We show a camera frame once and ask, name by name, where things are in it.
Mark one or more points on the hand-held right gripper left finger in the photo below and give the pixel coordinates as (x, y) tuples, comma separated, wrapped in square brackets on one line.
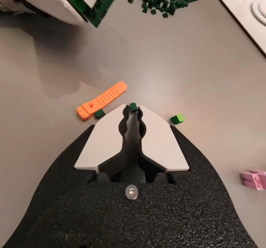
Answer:
[(104, 142)]

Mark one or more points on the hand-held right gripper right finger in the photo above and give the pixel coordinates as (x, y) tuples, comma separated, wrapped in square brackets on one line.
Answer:
[(162, 146)]

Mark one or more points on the green and white lego assembly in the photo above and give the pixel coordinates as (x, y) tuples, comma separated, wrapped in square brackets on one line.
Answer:
[(104, 8)]

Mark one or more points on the small dark green lego brick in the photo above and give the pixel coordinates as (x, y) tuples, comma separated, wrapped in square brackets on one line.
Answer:
[(133, 107), (100, 113)]

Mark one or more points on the light green lego brick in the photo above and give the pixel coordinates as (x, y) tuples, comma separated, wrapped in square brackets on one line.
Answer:
[(177, 119)]

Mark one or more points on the pile of dark green lego bricks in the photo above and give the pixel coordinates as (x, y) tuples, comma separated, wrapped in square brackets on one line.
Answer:
[(158, 0)]

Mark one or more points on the pink lego piece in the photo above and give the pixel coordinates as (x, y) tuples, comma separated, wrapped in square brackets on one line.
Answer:
[(254, 179)]

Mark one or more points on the orange brick separator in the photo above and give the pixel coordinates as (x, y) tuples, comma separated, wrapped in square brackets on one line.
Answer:
[(104, 98)]

